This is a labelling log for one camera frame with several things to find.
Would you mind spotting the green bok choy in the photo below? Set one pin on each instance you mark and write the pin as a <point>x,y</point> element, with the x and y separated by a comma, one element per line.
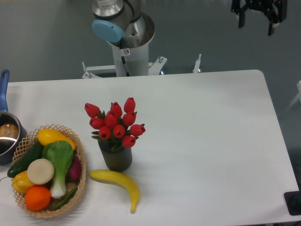
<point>60,154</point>

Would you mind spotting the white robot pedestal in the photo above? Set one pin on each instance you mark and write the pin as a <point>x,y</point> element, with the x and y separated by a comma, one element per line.
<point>131,61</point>

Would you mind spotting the yellow squash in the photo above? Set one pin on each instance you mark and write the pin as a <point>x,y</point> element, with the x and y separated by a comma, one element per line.
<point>48,136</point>

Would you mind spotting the red tulip bouquet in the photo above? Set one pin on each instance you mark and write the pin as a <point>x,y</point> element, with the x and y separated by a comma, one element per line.
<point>116,129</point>

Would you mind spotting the orange fruit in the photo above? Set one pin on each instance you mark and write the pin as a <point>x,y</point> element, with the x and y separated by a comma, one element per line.
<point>37,198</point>

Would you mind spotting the woven wicker basket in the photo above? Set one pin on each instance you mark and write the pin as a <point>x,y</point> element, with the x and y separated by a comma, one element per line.
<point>25,145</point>

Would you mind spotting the white metal base frame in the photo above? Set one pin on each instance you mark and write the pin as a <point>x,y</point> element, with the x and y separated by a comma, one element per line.
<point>155,68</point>

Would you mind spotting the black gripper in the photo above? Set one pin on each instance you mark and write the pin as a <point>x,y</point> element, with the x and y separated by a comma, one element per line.
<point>274,10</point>

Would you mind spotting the blue handled saucepan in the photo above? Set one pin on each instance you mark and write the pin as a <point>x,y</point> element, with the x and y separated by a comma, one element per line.
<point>11,130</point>

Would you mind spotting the green chili pepper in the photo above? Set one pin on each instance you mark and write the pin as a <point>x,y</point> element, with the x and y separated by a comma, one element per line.
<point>62,202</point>

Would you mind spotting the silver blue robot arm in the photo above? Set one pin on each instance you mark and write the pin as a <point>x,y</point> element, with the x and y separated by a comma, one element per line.
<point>121,22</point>

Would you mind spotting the dark ribbed vase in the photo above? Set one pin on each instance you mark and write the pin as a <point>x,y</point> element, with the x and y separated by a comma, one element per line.
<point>118,161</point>

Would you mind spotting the black device at edge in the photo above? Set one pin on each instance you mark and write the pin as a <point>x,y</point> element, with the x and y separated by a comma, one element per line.
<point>293,202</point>

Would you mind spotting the white furniture leg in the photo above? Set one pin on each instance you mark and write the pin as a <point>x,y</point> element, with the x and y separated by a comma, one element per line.
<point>297,97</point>

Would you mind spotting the yellow banana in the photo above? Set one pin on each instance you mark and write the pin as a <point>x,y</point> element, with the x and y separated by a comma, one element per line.
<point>119,179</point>

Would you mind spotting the beige round bun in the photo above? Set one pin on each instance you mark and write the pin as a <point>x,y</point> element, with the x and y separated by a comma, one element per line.
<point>40,171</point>

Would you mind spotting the dark green cucumber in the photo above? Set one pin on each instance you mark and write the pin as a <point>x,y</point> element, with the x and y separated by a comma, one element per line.
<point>34,153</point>

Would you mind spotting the purple sweet potato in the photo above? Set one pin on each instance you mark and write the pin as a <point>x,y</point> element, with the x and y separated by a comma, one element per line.
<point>75,170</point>

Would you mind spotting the yellow bell pepper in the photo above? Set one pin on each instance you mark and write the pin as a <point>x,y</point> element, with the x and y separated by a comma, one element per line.
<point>21,182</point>

